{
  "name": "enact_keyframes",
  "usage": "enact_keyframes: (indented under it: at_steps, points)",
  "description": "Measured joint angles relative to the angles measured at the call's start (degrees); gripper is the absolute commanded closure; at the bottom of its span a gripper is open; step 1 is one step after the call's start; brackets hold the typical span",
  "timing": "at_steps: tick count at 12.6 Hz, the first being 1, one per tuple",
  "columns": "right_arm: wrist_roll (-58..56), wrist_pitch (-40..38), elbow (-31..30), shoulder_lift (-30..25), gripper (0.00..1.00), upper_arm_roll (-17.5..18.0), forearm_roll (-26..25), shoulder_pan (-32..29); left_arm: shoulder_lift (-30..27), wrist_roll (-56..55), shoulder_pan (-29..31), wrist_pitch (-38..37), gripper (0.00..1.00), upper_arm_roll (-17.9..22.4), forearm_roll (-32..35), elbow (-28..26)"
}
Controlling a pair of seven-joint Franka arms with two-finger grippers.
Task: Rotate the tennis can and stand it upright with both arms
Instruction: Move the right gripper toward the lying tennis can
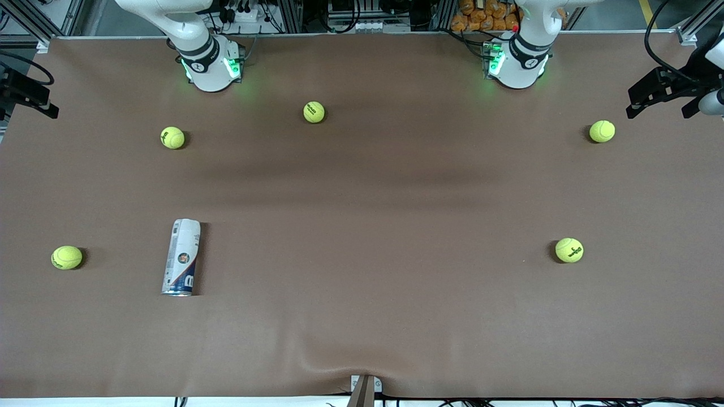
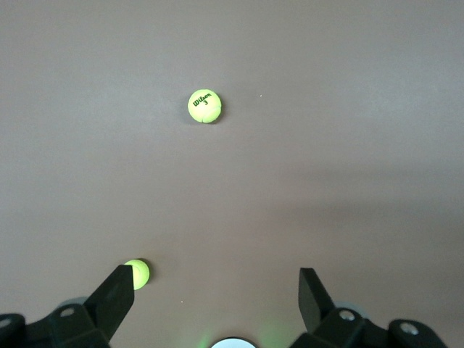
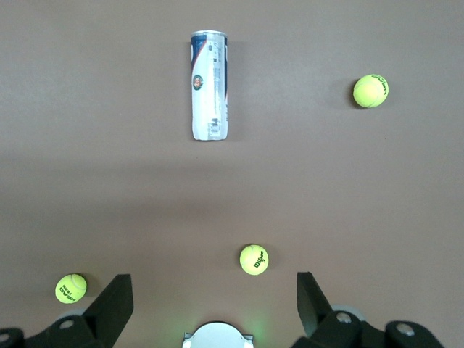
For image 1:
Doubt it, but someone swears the white blue tennis ball can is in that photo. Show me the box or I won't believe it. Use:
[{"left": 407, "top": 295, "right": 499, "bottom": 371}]
[{"left": 161, "top": 218, "right": 202, "bottom": 297}]

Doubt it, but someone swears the bag of orange balls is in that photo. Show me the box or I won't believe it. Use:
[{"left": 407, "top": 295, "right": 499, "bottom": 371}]
[{"left": 451, "top": 0, "right": 521, "bottom": 32}]

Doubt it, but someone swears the white power strip with plugs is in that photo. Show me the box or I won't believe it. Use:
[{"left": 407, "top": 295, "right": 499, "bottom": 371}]
[{"left": 223, "top": 5, "right": 261, "bottom": 23}]

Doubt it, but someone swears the long white power strip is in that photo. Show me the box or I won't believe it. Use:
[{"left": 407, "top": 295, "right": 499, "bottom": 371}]
[{"left": 328, "top": 20, "right": 411, "bottom": 33}]

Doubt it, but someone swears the brown table cover mat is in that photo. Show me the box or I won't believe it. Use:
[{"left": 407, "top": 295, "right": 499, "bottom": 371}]
[{"left": 0, "top": 31, "right": 724, "bottom": 399}]

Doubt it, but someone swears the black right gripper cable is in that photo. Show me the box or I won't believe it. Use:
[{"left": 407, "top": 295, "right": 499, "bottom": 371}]
[{"left": 0, "top": 52, "right": 55, "bottom": 85}]

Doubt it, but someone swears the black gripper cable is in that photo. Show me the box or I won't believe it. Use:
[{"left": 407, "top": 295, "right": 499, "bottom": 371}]
[
  {"left": 644, "top": 0, "right": 688, "bottom": 77},
  {"left": 0, "top": 52, "right": 55, "bottom": 85}
]

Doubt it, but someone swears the aluminium frame profile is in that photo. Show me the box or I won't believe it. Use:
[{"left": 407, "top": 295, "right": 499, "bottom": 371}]
[
  {"left": 0, "top": 0, "right": 51, "bottom": 53},
  {"left": 676, "top": 0, "right": 724, "bottom": 46}
]

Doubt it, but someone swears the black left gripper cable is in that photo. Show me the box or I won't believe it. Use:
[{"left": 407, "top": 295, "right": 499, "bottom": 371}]
[{"left": 644, "top": 0, "right": 688, "bottom": 77}]

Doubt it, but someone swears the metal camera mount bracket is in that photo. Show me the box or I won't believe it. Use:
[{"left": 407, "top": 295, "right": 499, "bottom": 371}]
[{"left": 346, "top": 374, "right": 383, "bottom": 407}]

